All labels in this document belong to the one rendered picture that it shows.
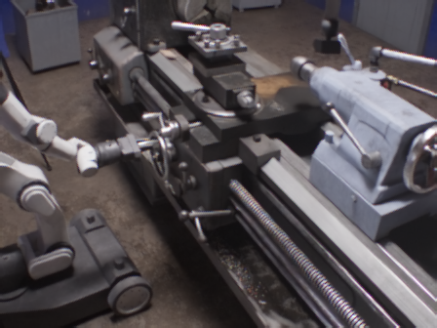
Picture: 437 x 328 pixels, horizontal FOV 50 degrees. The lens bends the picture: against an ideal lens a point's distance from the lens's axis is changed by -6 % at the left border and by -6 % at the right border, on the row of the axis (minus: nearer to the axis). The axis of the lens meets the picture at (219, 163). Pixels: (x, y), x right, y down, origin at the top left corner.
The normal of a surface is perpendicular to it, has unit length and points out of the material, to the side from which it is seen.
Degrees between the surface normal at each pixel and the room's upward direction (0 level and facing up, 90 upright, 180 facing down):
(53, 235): 90
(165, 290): 0
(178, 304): 0
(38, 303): 0
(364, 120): 82
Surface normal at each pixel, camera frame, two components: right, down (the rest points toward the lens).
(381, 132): -0.88, 0.12
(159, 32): 0.46, 0.51
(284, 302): 0.04, -0.83
